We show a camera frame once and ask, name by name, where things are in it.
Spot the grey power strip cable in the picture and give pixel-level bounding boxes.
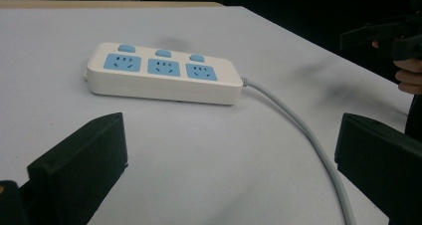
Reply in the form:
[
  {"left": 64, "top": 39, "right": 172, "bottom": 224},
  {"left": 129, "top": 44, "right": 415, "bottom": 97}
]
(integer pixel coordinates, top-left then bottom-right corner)
[{"left": 241, "top": 77, "right": 358, "bottom": 225}]

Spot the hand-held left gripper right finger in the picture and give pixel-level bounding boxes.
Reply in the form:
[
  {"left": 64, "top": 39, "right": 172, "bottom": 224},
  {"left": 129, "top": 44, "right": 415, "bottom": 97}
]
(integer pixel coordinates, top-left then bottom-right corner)
[{"left": 333, "top": 112, "right": 422, "bottom": 225}]

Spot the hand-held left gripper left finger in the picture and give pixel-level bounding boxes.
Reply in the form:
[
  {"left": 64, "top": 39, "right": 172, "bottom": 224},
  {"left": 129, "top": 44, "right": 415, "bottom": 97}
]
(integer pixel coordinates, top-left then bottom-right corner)
[{"left": 27, "top": 112, "right": 129, "bottom": 225}]

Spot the white blue power strip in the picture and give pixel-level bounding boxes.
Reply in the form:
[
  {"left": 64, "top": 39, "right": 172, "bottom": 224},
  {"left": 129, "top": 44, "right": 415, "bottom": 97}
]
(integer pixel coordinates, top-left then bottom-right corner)
[{"left": 83, "top": 41, "right": 245, "bottom": 107}]

